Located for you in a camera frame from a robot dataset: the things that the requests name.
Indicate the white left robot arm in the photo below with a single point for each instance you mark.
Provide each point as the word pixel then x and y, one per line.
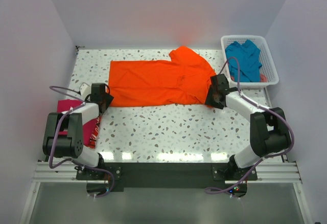
pixel 61 149

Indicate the blue t shirt in basket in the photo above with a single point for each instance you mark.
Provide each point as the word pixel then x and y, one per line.
pixel 244 64

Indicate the white plastic laundry basket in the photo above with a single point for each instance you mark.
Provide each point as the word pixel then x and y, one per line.
pixel 268 67

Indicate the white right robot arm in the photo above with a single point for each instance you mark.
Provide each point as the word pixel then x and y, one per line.
pixel 269 132

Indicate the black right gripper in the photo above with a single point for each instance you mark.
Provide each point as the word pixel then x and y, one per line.
pixel 209 101

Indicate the pink garment in basket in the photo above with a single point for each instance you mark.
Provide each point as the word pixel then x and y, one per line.
pixel 263 78

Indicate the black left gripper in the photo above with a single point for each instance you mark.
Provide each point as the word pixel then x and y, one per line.
pixel 108 98

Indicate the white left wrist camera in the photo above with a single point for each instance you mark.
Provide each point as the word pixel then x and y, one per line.
pixel 84 90

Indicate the aluminium front rail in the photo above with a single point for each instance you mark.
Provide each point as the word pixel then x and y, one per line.
pixel 266 172

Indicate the orange t shirt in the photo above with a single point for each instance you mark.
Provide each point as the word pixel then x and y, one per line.
pixel 184 79

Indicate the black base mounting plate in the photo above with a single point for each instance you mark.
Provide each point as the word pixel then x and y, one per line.
pixel 116 177

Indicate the magenta folded t shirt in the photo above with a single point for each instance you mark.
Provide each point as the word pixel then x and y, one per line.
pixel 72 124

